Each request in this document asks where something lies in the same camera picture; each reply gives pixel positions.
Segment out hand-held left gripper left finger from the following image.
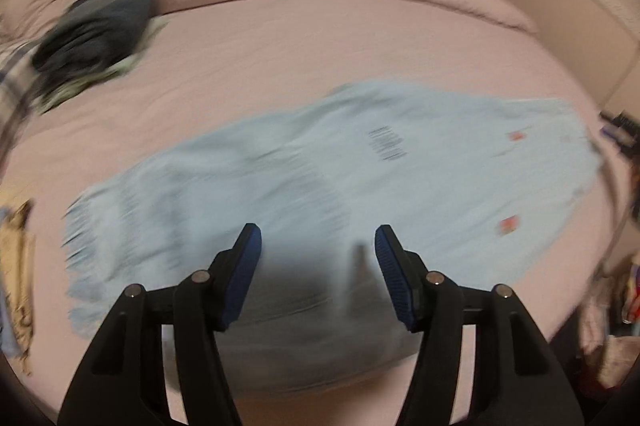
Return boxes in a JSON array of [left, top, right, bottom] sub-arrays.
[[57, 223, 263, 426]]

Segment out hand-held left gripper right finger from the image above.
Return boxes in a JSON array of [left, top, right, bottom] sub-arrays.
[[375, 225, 586, 426]]

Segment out light blue denim pants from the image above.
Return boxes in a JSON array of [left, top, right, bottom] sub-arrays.
[[62, 79, 606, 399]]

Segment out beige cloth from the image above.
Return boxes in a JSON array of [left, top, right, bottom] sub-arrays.
[[0, 201, 38, 374]]

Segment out folded light green cloth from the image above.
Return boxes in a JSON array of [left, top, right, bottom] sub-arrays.
[[35, 17, 169, 114]]

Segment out folded dark blue jeans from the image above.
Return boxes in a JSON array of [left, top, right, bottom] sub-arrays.
[[31, 0, 157, 94]]

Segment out plaid cloth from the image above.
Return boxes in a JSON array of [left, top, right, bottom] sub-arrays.
[[0, 39, 46, 157]]

